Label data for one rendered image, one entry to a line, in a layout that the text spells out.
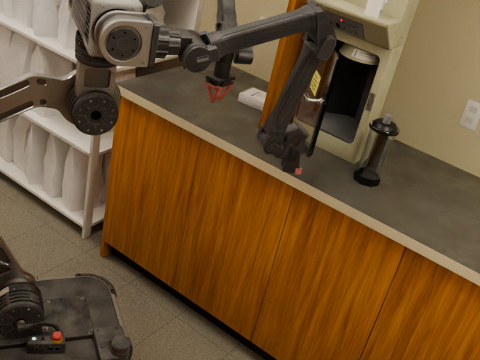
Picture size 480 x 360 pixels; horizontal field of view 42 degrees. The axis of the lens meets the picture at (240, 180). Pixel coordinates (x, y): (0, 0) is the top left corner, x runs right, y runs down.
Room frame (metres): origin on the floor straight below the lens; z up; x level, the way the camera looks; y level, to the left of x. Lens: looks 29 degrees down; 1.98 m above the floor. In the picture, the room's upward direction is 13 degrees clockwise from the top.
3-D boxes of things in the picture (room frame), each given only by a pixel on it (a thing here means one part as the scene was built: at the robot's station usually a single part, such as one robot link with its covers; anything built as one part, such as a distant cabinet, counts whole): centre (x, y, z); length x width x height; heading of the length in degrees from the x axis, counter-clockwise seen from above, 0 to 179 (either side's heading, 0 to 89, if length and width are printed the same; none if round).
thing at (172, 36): (1.57, 0.28, 1.45); 0.09 x 0.08 x 0.12; 28
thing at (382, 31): (2.20, -0.25, 1.46); 0.32 x 0.11 x 0.10; 60
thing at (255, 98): (2.55, -0.01, 0.96); 0.16 x 0.12 x 0.04; 66
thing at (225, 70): (2.11, 0.15, 1.21); 0.10 x 0.07 x 0.07; 151
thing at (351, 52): (2.33, -0.34, 1.34); 0.18 x 0.18 x 0.05
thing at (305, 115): (2.17, -0.18, 1.19); 0.30 x 0.01 x 0.40; 16
